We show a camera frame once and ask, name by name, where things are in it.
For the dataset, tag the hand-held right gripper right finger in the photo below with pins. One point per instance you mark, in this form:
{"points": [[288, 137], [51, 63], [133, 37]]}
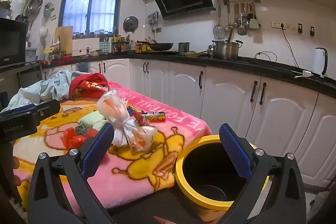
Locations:
{"points": [[233, 150]]}

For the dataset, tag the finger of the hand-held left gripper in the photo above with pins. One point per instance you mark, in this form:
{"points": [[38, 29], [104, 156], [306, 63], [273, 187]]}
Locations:
{"points": [[48, 109], [18, 109]]}

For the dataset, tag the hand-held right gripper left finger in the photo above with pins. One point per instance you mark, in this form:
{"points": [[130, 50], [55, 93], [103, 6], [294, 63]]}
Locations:
{"points": [[98, 145]]}

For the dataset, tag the yellow rimmed black trash bin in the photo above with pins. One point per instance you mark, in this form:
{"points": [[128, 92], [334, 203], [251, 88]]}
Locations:
{"points": [[181, 174]]}

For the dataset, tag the person's left hand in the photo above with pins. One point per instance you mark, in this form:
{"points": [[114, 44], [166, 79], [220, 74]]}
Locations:
{"points": [[16, 162]]}

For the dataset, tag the person's right hand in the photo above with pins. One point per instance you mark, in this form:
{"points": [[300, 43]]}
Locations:
{"points": [[160, 220]]}

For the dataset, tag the light green packet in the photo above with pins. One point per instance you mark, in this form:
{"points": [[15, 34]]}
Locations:
{"points": [[101, 125], [90, 119]]}

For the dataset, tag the red plastic bag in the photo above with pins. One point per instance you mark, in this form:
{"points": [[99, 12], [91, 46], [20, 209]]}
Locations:
{"points": [[76, 138]]}

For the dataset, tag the light blue cloth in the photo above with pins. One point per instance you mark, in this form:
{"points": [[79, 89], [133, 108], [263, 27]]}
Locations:
{"points": [[55, 85]]}

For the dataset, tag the clear plastic bag orange print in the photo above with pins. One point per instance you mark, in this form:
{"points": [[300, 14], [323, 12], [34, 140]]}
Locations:
{"points": [[110, 106]]}

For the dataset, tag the crumpled clear wrapper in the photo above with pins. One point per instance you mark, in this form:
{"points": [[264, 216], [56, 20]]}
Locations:
{"points": [[143, 137]]}

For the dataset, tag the red printed cloth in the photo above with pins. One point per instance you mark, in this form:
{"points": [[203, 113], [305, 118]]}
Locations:
{"points": [[89, 82]]}

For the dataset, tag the printed pink blanket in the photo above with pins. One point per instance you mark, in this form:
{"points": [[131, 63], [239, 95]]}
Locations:
{"points": [[147, 161]]}

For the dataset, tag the red dishcloth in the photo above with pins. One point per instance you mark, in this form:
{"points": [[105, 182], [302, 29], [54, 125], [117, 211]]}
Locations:
{"points": [[63, 60]]}

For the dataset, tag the dish soap bottles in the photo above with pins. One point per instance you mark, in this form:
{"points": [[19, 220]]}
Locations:
{"points": [[47, 54]]}

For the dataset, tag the colourful candy tube red cap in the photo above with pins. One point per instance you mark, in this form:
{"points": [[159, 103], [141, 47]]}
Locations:
{"points": [[155, 117]]}

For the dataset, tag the black microwave oven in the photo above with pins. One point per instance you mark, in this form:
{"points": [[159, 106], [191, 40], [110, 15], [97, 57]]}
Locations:
{"points": [[11, 41]]}

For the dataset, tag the chrome faucet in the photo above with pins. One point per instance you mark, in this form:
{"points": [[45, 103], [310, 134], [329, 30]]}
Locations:
{"points": [[55, 41]]}

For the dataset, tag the wooden cutting board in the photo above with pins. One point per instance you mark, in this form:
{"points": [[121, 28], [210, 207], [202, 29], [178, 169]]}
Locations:
{"points": [[64, 39]]}

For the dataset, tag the white plastic scoop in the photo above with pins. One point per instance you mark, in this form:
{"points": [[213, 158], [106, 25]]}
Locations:
{"points": [[43, 32]]}

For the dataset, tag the light blue utensil holder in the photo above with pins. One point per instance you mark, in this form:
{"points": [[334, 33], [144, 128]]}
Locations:
{"points": [[104, 47]]}

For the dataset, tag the row of glass jars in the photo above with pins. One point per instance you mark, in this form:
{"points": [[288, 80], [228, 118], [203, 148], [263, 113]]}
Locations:
{"points": [[92, 35]]}

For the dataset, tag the steel stock pot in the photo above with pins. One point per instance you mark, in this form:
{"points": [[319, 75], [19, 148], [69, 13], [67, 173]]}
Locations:
{"points": [[227, 50]]}

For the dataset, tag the dark framed window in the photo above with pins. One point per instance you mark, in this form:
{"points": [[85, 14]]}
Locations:
{"points": [[78, 11]]}

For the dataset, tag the plate with food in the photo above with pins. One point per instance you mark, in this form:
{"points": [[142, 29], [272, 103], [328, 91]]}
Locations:
{"points": [[193, 54]]}

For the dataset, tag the hanging steel colander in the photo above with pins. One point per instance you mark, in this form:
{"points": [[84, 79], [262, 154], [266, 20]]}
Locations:
{"points": [[34, 5]]}

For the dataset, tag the white power adapter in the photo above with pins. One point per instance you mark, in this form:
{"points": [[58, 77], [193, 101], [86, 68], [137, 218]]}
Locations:
{"points": [[305, 73]]}

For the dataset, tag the group of condiment bottles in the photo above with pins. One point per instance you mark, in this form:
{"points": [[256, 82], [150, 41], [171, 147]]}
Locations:
{"points": [[143, 47]]}

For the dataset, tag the grey metal mug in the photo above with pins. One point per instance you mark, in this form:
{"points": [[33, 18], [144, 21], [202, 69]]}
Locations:
{"points": [[183, 48]]}

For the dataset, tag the black wok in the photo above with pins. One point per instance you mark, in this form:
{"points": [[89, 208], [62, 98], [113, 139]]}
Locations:
{"points": [[160, 46]]}

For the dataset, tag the hanging pot lid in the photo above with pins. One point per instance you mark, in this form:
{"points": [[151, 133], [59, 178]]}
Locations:
{"points": [[130, 23]]}

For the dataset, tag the white electric kettle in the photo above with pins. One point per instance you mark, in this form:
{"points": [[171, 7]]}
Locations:
{"points": [[320, 61]]}

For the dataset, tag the row of hanging utensils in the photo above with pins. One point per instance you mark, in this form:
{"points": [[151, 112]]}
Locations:
{"points": [[242, 16]]}

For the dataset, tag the hanging kitchen tools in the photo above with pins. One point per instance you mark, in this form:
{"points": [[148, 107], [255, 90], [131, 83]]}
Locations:
{"points": [[154, 20]]}

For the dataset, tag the white wall socket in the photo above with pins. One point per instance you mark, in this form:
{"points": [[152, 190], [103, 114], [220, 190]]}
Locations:
{"points": [[278, 24]]}

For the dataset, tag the black wall hook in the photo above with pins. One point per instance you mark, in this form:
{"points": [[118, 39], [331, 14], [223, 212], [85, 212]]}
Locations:
{"points": [[311, 31], [299, 27]]}

